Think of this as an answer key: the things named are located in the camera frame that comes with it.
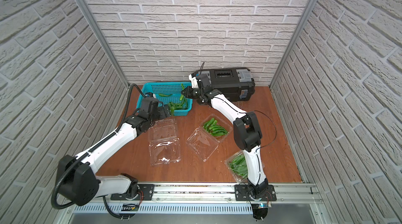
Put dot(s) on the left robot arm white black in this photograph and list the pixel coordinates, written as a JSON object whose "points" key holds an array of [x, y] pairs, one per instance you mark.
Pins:
{"points": [[76, 181]]}

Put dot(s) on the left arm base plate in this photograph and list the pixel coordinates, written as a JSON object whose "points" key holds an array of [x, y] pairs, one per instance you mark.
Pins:
{"points": [[140, 192]]}

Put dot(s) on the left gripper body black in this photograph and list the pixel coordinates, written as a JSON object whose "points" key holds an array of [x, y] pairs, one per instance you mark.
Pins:
{"points": [[165, 111]]}

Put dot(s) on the aluminium frame post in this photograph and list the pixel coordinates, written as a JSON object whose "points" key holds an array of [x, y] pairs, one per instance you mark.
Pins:
{"points": [[298, 30], [89, 16]]}

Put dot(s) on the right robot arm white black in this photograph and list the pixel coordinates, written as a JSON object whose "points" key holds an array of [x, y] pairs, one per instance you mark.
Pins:
{"points": [[246, 129]]}

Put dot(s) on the black toolbox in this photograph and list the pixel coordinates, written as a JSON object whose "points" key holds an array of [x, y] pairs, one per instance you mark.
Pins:
{"points": [[237, 84]]}

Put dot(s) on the aluminium frame post right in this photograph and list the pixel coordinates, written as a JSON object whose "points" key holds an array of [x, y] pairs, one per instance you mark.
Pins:
{"points": [[298, 30]]}

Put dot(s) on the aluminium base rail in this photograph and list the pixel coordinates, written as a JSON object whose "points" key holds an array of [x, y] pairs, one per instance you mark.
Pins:
{"points": [[203, 198]]}

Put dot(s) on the clear pepper container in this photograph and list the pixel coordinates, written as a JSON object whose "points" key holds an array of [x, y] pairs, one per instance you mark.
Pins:
{"points": [[208, 135], [237, 166]]}

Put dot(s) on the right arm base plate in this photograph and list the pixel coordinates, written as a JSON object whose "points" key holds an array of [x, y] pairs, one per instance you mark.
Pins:
{"points": [[244, 192]]}

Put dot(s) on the teal plastic basket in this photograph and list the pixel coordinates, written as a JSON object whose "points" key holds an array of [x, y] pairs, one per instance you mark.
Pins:
{"points": [[170, 93]]}

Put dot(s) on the aluminium frame post left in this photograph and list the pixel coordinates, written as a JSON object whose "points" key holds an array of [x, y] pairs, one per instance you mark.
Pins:
{"points": [[89, 16]]}

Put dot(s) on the clear clamshell container with peppers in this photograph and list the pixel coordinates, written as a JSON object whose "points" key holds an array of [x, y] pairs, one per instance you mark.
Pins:
{"points": [[164, 143]]}

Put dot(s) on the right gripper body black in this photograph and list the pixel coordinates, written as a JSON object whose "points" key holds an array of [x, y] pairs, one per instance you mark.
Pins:
{"points": [[197, 93]]}

